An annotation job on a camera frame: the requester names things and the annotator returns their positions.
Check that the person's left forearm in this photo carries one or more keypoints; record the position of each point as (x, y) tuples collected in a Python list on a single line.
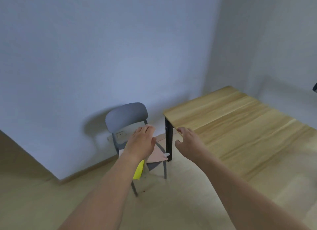
[(101, 195)]

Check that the person's left hand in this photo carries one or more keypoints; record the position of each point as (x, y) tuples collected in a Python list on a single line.
[(140, 144)]

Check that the yellow cloth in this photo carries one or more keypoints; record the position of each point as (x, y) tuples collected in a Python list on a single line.
[(139, 170)]

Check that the wooden table with black legs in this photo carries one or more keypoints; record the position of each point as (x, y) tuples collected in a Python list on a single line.
[(235, 118)]

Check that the grey plastic chair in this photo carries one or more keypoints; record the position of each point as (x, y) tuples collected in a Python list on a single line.
[(126, 115)]

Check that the person's right hand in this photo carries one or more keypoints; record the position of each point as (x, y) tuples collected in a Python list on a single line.
[(192, 144)]

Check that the person's right forearm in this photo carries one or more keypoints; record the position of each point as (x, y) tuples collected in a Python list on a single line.
[(237, 195)]

